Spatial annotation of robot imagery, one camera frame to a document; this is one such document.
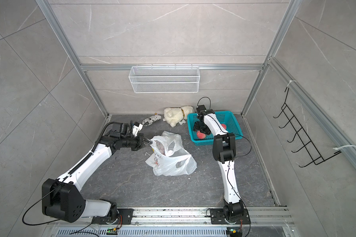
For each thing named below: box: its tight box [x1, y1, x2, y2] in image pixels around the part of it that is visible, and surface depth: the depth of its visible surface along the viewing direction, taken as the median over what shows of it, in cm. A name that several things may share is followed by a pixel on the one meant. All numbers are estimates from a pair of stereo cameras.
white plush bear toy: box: [163, 105, 195, 128], surface depth 112 cm
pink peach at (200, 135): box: [196, 130, 207, 140], surface depth 102 cm
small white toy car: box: [141, 114, 162, 126], surface depth 115 cm
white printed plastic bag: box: [145, 130, 198, 177], surface depth 75 cm
